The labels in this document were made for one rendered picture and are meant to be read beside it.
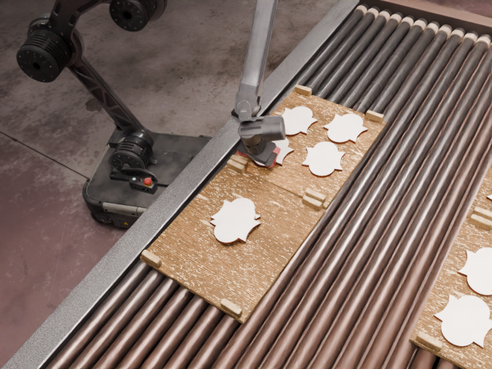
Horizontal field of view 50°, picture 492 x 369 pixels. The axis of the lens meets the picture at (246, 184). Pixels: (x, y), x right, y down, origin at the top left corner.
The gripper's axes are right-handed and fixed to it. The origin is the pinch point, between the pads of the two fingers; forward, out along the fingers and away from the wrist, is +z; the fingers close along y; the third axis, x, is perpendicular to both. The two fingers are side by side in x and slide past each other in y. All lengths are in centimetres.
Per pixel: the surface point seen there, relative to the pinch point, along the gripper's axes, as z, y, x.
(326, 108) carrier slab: 11.2, 5.4, 29.1
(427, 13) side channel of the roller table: 33, 14, 94
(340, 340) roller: -10, 46, -38
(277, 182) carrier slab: -0.7, 8.3, -5.0
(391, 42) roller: 28, 9, 73
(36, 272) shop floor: 75, -106, -74
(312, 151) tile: 3.3, 11.5, 10.0
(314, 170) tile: 1.1, 15.9, 3.8
